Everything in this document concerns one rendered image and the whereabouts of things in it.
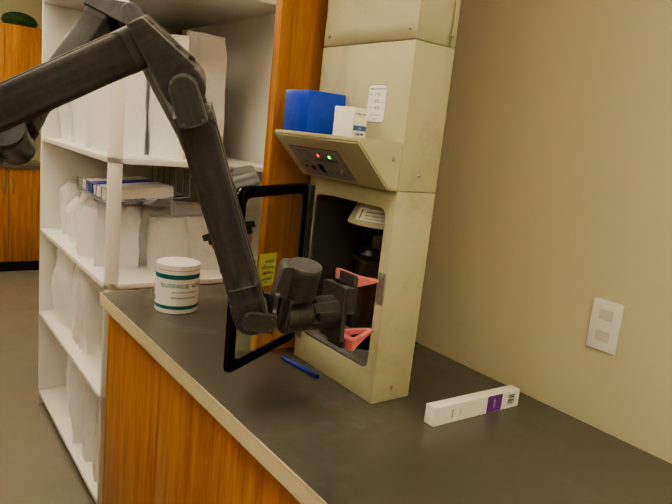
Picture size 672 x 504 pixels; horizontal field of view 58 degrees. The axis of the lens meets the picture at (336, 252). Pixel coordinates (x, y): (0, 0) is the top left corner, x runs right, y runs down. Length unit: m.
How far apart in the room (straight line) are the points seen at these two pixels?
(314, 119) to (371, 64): 0.17
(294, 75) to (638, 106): 0.77
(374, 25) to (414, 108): 0.22
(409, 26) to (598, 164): 0.53
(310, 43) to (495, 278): 0.76
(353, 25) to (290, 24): 0.17
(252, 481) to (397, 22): 0.97
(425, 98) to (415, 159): 0.12
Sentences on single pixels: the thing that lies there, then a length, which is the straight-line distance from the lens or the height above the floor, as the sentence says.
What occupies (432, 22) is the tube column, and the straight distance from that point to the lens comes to 1.30.
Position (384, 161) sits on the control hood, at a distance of 1.22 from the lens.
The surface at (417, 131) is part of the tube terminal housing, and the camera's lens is 1.27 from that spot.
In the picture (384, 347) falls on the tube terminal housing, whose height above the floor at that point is 1.07.
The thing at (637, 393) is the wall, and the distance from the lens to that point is 1.47.
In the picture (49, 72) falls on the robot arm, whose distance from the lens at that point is 0.89.
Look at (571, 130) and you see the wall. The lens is 1.52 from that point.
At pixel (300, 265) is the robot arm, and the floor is 1.30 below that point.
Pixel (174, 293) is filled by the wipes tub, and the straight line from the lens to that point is 1.85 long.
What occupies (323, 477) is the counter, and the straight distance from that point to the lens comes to 1.10.
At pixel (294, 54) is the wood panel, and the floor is 1.69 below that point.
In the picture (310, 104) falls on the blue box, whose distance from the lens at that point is 1.34.
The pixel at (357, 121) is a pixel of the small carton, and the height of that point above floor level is 1.54.
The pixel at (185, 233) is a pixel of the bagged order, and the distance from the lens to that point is 2.43.
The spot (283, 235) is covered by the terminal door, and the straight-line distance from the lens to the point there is 1.41.
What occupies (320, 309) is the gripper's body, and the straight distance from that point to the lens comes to 1.04.
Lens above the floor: 1.51
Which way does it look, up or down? 11 degrees down
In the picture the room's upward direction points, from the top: 6 degrees clockwise
